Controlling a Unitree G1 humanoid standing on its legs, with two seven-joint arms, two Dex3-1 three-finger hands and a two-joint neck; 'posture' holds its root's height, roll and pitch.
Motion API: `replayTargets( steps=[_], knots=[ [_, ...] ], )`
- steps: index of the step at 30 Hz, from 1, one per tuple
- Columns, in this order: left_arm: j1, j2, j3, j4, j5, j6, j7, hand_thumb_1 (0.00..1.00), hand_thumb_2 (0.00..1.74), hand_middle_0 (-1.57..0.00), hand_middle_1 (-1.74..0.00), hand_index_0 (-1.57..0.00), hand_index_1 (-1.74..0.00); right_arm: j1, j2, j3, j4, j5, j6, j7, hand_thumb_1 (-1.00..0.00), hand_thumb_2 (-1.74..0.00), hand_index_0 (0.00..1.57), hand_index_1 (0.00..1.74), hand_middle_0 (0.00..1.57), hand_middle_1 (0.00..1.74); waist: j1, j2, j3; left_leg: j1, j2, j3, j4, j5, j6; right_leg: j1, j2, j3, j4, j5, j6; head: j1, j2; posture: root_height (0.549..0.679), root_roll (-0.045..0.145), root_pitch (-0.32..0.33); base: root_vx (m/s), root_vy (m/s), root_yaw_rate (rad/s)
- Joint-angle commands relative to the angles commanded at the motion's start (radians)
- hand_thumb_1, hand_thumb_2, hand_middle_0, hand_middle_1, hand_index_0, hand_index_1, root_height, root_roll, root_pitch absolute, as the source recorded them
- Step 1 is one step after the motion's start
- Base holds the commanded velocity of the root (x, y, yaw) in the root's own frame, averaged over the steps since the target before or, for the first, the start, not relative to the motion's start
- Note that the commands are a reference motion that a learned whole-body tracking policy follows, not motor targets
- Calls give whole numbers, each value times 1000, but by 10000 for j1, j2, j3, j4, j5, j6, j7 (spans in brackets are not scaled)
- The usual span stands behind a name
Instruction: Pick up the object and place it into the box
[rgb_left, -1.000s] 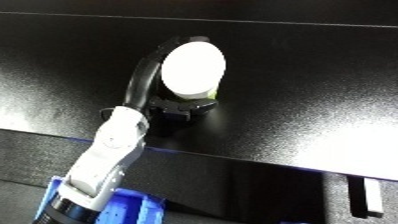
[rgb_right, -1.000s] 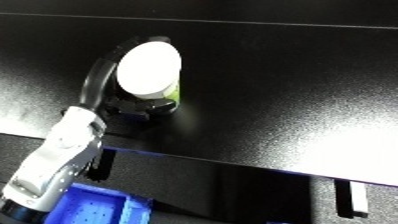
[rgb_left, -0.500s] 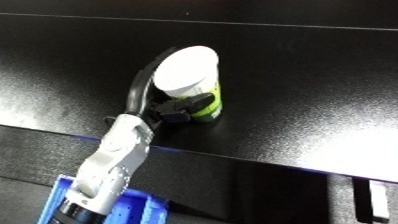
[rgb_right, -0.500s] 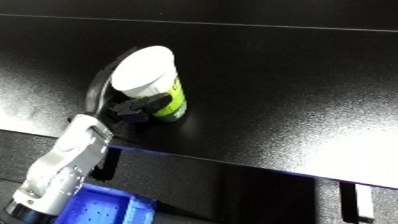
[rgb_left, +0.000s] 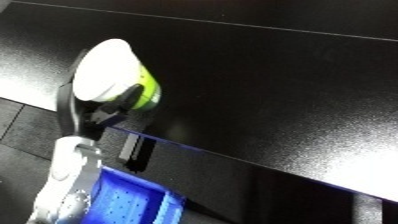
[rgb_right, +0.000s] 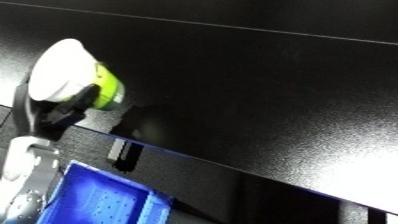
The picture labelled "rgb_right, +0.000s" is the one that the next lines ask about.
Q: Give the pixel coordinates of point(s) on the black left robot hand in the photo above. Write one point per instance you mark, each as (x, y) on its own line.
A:
(41, 120)

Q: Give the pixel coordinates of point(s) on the white paper cup green band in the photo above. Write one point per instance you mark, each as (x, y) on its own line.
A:
(62, 70)

